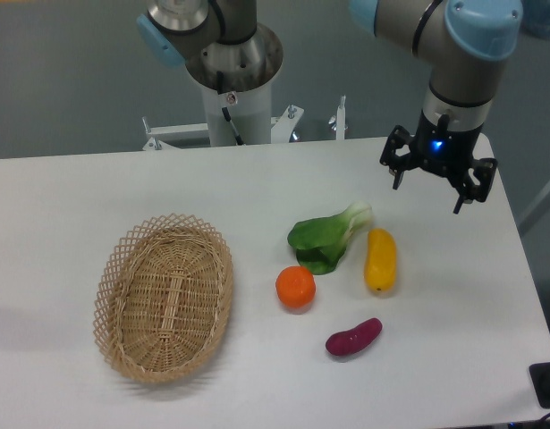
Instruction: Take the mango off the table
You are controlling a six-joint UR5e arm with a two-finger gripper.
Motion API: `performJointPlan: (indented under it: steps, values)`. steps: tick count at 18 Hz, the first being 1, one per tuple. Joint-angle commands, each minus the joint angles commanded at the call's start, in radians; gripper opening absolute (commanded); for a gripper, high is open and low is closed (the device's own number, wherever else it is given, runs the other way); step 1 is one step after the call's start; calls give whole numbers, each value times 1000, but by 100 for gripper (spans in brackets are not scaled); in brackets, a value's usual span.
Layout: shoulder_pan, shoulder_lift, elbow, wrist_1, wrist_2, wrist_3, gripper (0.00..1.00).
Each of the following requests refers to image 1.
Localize orange tangerine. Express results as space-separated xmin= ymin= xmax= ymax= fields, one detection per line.
xmin=275 ymin=265 xmax=317 ymax=308

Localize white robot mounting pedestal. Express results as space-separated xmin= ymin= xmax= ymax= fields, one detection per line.
xmin=141 ymin=82 xmax=349 ymax=151

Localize purple sweet potato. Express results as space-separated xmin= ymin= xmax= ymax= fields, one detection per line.
xmin=326 ymin=318 xmax=383 ymax=357

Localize yellow mango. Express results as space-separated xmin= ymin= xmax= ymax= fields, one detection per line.
xmin=363 ymin=228 xmax=397 ymax=292

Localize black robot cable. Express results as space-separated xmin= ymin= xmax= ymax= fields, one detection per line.
xmin=216 ymin=71 xmax=245 ymax=147

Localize woven wicker basket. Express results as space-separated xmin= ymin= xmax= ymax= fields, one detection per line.
xmin=93 ymin=214 xmax=233 ymax=383

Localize black device at table edge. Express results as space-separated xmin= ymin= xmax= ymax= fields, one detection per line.
xmin=529 ymin=362 xmax=550 ymax=408

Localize green bok choy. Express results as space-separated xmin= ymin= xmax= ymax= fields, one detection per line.
xmin=287 ymin=201 xmax=374 ymax=275

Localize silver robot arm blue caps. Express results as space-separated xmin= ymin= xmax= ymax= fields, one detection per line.
xmin=136 ymin=1 xmax=523 ymax=205

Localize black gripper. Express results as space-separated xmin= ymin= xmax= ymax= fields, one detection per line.
xmin=379 ymin=113 xmax=498 ymax=215

